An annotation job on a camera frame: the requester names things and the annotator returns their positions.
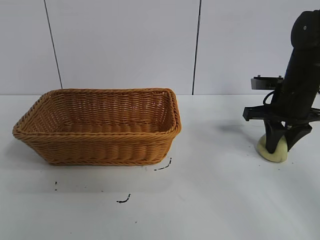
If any pale yellow egg yolk pastry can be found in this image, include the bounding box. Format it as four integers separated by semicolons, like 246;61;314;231
256;134;289;164

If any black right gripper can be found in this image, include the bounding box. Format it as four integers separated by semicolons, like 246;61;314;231
242;82;320;154

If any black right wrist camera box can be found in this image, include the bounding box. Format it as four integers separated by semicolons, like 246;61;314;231
250;75;285;91

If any brown woven wicker basket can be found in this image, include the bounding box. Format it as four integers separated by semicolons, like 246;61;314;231
12;87;183;167

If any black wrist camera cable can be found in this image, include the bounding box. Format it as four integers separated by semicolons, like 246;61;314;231
262;90;277;105

